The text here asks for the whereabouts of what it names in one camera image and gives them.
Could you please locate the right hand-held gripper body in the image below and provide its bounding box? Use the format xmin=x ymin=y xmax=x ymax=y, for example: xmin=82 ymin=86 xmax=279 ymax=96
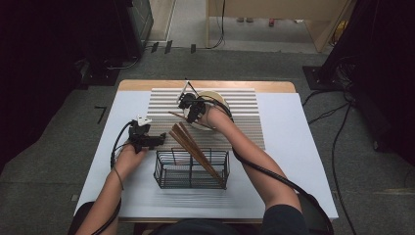
xmin=177 ymin=81 xmax=208 ymax=116

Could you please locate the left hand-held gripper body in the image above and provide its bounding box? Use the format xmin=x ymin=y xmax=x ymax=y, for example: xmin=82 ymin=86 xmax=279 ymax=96
xmin=127 ymin=115 xmax=155 ymax=154

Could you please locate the brown wooden chopstick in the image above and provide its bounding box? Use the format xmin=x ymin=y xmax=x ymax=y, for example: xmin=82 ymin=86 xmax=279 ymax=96
xmin=181 ymin=121 xmax=226 ymax=185
xmin=172 ymin=127 xmax=226 ymax=186
xmin=167 ymin=111 xmax=188 ymax=121
xmin=177 ymin=123 xmax=226 ymax=186
xmin=168 ymin=130 xmax=225 ymax=186

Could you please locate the black wire basket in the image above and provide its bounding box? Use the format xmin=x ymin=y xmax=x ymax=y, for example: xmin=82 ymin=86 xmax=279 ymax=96
xmin=153 ymin=147 xmax=231 ymax=190

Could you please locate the person's right hand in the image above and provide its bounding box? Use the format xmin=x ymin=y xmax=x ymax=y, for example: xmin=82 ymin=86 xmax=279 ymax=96
xmin=199 ymin=106 xmax=229 ymax=130

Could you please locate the person's left hand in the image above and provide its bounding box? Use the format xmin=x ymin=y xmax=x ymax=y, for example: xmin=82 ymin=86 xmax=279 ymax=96
xmin=115 ymin=143 xmax=148 ymax=179

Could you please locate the metal spoon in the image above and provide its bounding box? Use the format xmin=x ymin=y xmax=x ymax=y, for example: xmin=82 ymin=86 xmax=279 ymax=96
xmin=184 ymin=77 xmax=199 ymax=96

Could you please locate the cream bowl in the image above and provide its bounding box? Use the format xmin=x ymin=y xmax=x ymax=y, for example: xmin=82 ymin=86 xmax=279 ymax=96
xmin=197 ymin=90 xmax=229 ymax=112

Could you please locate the black angled floor tape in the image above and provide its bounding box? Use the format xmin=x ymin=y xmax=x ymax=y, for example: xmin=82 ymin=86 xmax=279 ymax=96
xmin=94 ymin=105 xmax=108 ymax=125

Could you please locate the brown white striped woven placemat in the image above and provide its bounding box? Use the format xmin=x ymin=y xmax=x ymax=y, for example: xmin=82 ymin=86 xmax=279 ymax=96
xmin=145 ymin=87 xmax=266 ymax=152

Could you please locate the thin black wrist band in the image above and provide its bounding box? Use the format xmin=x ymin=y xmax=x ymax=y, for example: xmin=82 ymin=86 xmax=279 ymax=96
xmin=113 ymin=165 xmax=125 ymax=191

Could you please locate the black stand base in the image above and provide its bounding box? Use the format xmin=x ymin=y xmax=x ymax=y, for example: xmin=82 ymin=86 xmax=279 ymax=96
xmin=301 ymin=65 xmax=347 ymax=92
xmin=75 ymin=58 xmax=121 ymax=90

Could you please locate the dark equipment cabinet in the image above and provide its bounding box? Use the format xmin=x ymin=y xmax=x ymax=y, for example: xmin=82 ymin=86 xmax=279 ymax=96
xmin=125 ymin=0 xmax=155 ymax=61

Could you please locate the black curtain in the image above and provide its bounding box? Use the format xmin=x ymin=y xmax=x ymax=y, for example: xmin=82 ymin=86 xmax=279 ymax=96
xmin=0 ymin=0 xmax=133 ymax=172
xmin=321 ymin=0 xmax=415 ymax=167

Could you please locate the person's dark shirt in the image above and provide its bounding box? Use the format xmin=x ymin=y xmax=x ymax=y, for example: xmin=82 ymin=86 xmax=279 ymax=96
xmin=153 ymin=204 xmax=309 ymax=235

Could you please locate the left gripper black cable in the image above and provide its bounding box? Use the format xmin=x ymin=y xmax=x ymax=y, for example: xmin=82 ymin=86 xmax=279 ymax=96
xmin=92 ymin=119 xmax=135 ymax=235

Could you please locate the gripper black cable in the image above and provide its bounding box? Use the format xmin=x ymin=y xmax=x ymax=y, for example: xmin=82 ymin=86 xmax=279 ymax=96
xmin=92 ymin=119 xmax=135 ymax=235
xmin=197 ymin=97 xmax=335 ymax=235

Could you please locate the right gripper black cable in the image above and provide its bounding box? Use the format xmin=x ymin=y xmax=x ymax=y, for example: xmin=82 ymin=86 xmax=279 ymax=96
xmin=197 ymin=97 xmax=335 ymax=235

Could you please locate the hanging black cable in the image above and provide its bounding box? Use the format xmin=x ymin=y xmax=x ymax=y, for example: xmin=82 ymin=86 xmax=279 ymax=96
xmin=207 ymin=0 xmax=227 ymax=51

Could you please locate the long black floor cable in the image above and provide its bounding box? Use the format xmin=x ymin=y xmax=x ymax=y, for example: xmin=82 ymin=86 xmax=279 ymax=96
xmin=331 ymin=103 xmax=359 ymax=235

